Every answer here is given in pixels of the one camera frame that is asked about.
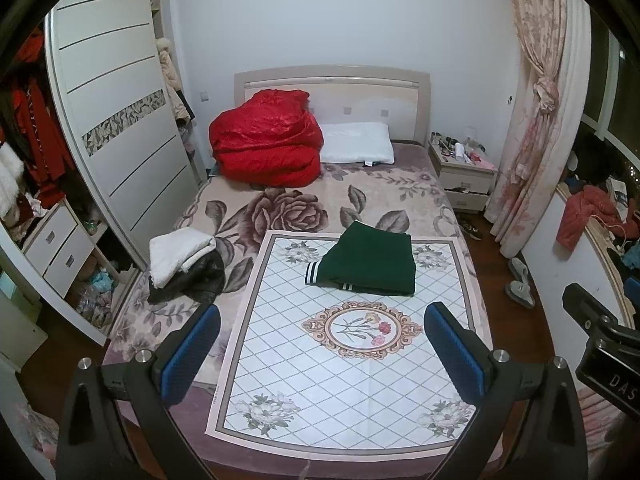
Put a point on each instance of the red quilt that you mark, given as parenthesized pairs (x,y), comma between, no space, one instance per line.
(265,140)

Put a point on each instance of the red padded jacket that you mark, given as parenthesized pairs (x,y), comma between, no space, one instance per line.
(580,215)

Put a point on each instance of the dark jacket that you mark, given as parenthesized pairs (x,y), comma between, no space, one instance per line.
(200,280)

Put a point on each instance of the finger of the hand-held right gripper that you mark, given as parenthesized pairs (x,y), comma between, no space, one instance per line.
(587,310)

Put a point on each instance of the white nightstand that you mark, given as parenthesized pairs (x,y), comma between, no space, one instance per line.
(462,177)

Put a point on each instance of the beige hanging coat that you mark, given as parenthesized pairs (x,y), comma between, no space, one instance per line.
(172,77)

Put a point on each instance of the white fur garment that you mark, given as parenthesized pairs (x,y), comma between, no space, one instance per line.
(10,175)

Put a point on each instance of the pink striped rug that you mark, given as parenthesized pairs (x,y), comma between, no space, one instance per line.
(600,425)

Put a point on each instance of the white pillow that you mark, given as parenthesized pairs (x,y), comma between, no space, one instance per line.
(357,142)

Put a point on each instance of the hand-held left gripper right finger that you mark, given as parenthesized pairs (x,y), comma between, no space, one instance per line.
(455,355)

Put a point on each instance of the white fluffy garment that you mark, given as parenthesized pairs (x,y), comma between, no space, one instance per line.
(175,257)

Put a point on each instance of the white wardrobe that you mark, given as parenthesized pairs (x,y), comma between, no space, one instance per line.
(125,160)

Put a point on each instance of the pink floral curtain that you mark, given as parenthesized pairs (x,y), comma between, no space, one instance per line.
(530,160)

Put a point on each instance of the window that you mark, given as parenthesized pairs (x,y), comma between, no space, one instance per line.
(615,110)

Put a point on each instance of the pile of bagged clothes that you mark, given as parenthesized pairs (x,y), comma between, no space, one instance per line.
(97,295)

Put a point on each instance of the white floral diamond-pattern mat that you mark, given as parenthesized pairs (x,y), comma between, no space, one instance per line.
(310,360)

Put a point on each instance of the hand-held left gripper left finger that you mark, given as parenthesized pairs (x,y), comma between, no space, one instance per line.
(192,350)

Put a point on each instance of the red hanging clothes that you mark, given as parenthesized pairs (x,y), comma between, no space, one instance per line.
(40,135)

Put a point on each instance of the white drawer unit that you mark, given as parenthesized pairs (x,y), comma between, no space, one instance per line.
(55,245)

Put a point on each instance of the beige wooden bed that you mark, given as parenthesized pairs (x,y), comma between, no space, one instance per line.
(350,95)

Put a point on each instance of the clutter on nightstand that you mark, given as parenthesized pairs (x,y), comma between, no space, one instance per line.
(460,150)

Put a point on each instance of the dark shoes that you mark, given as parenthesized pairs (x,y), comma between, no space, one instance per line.
(470,229)

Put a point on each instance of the white slipper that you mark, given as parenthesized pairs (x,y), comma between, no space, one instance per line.
(520,294)
(519,268)

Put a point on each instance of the green jacket with cream sleeves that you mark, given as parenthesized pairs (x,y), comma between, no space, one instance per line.
(375,265)

